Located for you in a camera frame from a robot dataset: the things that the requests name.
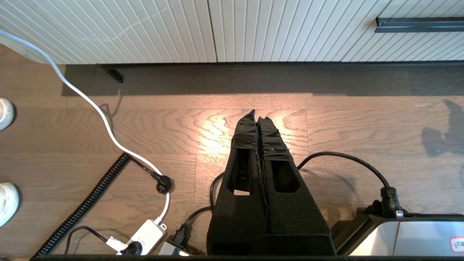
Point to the grey power brick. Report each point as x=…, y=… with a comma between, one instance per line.
x=168, y=249

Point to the white shoe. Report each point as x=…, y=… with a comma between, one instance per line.
x=7, y=203

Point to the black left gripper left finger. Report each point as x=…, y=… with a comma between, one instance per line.
x=235, y=217

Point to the white fluted drawer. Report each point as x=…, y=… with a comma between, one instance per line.
x=427, y=9

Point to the white round floor object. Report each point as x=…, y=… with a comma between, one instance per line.
x=5, y=114

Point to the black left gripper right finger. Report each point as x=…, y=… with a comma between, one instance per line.
x=293, y=217

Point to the white slatted cabinet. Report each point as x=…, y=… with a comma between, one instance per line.
x=145, y=29

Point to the small white plug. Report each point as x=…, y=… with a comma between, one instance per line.
x=115, y=244

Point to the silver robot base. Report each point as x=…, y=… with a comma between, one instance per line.
x=427, y=235

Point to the white power strip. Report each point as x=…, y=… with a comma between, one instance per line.
x=145, y=235

